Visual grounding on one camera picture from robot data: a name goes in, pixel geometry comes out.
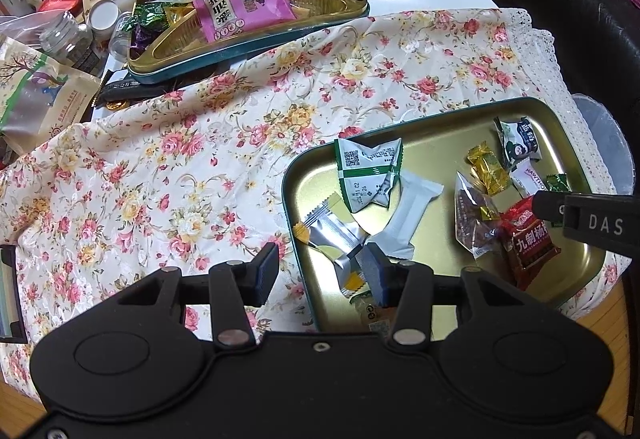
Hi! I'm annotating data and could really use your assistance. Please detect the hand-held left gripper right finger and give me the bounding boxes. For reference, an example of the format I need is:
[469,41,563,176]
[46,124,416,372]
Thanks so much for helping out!
[364,243,521,346]

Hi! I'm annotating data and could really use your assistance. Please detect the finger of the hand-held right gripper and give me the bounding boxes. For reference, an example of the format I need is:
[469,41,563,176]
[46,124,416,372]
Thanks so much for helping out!
[531,192,566,225]

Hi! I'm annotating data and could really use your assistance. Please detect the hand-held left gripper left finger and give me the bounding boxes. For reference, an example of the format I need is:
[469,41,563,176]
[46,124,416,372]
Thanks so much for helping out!
[115,241,279,347]

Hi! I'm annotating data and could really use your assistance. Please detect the small white snack packet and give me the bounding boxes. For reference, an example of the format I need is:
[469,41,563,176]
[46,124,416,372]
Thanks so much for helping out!
[510,159,548,197]

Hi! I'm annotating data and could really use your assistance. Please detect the clear packet of yellow pastry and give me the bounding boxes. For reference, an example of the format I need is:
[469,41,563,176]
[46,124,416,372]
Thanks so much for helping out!
[350,291,401,335]

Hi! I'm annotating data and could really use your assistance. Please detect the red snack packet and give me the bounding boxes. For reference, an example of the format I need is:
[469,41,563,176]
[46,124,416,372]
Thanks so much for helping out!
[500,198,563,290]

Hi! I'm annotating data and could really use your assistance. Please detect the silver and yellow snack packet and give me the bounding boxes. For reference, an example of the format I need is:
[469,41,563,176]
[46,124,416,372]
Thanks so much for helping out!
[294,199,368,297]

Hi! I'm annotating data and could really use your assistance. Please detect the grey white snack packet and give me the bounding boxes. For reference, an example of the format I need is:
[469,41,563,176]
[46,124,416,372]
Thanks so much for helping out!
[370,169,445,260]

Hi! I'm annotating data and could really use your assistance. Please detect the gold candy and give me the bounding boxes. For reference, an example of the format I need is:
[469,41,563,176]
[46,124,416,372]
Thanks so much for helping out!
[467,142,510,195]

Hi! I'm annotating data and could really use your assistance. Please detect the white and navy snack packet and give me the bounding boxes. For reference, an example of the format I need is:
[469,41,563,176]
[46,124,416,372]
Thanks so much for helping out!
[494,116,543,170]

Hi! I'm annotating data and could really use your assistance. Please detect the clear packet of dark fruit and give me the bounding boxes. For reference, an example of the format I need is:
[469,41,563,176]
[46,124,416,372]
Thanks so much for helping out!
[454,172,503,260]

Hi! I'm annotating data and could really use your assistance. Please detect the green and white snack packet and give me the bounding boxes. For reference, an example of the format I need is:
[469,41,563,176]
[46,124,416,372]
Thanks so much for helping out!
[334,138,403,214]

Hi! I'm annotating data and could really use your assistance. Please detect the rectangular gold tin tray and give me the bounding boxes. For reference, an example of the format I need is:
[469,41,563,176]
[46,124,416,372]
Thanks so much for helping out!
[281,96,621,335]

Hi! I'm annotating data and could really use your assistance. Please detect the trash bin with plastic liner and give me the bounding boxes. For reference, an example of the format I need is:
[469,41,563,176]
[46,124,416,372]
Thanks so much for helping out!
[570,93,640,197]

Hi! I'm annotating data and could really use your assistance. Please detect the floral tablecloth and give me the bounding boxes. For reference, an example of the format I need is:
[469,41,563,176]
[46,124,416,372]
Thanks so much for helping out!
[0,8,633,400]

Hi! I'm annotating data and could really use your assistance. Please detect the black flat packet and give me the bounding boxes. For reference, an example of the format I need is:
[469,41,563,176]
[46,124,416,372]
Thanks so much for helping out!
[92,66,171,102]

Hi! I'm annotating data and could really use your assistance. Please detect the dark flat box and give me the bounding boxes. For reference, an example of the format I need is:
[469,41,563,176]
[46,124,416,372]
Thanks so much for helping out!
[0,244,28,345]

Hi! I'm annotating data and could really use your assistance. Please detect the pink snack packet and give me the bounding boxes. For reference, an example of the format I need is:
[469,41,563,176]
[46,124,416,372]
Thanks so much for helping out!
[192,0,296,44]

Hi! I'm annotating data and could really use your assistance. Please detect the clear drinking glass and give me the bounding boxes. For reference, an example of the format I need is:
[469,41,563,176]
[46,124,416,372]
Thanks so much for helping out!
[107,12,136,62]

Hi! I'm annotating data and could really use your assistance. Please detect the triangular gold tin tray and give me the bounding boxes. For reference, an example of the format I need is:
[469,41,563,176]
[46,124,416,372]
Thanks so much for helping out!
[126,0,371,85]

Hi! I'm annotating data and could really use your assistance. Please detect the kraft paper bag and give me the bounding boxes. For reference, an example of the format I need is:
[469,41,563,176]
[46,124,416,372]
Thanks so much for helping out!
[0,36,101,155]

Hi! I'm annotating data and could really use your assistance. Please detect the green foil candies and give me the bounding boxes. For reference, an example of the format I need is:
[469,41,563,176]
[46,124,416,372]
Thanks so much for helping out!
[122,2,171,32]

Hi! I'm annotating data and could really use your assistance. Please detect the white round lid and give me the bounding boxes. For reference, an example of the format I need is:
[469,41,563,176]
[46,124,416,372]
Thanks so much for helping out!
[89,0,121,40]

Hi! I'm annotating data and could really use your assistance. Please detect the small glass jar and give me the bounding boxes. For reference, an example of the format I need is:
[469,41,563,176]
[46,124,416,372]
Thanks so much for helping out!
[39,12,93,65]

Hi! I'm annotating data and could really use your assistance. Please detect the clear plastic zip bag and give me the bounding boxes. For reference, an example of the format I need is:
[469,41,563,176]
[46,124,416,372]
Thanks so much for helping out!
[0,9,51,37]

